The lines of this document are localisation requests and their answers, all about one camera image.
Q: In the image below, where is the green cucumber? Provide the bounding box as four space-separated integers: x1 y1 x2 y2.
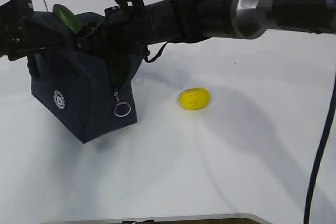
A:
52 4 84 34

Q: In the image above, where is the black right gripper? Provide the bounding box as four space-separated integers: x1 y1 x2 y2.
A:
76 6 158 59

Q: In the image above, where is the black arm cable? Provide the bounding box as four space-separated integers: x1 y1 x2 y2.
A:
303 58 336 224

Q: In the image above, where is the navy blue lunch bag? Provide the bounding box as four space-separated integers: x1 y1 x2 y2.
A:
27 12 144 143

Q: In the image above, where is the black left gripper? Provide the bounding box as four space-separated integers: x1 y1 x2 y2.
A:
1 0 76 61

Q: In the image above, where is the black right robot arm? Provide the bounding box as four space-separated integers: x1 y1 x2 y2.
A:
77 0 335 56

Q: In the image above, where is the yellow lemon toy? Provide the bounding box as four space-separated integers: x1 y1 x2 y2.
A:
178 87 210 110

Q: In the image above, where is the silver zipper pull ring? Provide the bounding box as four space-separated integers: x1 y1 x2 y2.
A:
113 91 131 118

